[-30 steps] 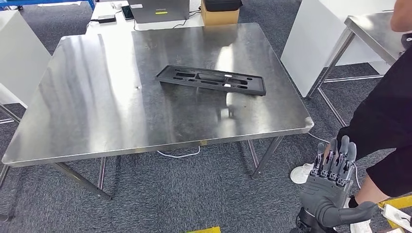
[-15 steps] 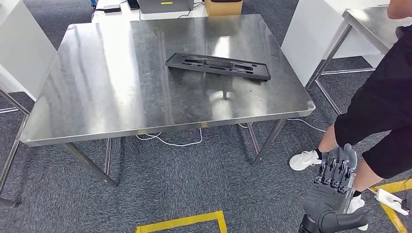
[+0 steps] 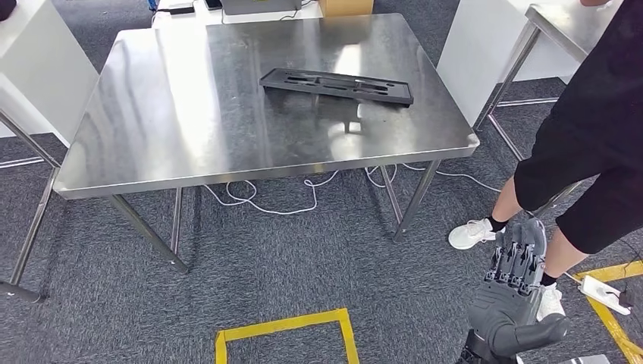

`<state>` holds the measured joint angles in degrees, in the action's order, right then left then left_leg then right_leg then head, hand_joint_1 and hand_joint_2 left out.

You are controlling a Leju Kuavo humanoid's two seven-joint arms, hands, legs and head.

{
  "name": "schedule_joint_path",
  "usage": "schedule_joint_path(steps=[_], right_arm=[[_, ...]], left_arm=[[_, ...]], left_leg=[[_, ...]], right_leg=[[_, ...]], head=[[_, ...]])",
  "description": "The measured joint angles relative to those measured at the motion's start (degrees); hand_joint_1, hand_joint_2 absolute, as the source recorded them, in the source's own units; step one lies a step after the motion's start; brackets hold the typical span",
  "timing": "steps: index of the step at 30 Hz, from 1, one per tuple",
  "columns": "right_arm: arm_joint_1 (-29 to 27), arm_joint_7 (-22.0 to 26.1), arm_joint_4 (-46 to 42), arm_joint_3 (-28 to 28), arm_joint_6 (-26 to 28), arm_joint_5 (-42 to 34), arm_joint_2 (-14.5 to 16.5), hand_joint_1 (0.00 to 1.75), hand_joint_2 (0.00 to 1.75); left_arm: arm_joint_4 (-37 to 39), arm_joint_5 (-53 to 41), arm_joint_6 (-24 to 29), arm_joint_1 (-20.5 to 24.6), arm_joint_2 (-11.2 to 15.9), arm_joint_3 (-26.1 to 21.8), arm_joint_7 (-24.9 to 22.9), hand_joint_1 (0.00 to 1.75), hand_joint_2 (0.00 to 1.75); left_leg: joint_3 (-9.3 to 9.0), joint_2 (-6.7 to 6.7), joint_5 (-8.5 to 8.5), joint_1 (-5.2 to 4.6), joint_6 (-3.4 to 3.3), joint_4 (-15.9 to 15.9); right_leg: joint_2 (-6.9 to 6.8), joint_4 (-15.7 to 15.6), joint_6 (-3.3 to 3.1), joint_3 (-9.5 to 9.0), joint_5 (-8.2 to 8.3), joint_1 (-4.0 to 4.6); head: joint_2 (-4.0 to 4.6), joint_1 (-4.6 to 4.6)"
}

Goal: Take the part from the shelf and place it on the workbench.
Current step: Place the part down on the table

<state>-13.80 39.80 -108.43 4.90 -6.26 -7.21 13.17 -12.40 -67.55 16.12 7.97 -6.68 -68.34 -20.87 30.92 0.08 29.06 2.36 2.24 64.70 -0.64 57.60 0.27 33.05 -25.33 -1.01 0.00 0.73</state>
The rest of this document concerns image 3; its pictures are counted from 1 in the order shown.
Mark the black plastic panel part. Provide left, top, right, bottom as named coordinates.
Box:
left=259, top=67, right=415, bottom=108

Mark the stainless steel workbench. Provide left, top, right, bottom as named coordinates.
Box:
left=52, top=12, right=481, bottom=275

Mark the yellow floor tape square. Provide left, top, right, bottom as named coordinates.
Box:
left=215, top=307, right=361, bottom=364
left=572, top=260, right=643, bottom=364

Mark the cardboard box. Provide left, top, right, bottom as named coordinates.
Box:
left=318, top=0, right=375, bottom=18

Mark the grey laptop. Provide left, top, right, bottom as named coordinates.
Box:
left=220, top=0, right=303, bottom=16

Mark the white partition panel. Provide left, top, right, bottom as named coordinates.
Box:
left=435, top=0, right=584, bottom=127
left=0, top=0, right=100, bottom=149

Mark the white desk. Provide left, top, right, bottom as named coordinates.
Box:
left=150, top=0, right=325, bottom=29

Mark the person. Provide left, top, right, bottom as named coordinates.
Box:
left=447, top=0, right=643, bottom=322

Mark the stainless steel table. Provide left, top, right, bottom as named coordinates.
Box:
left=474, top=0, right=626, bottom=218
left=0, top=108, right=61, bottom=304

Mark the white power strip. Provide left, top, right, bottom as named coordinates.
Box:
left=579, top=275, right=633, bottom=316

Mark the black power plug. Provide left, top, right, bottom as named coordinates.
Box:
left=605, top=286, right=638, bottom=309

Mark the white power cable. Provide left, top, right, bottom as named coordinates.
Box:
left=203, top=163, right=503, bottom=216

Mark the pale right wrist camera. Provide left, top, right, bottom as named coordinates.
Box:
left=556, top=353, right=612, bottom=364

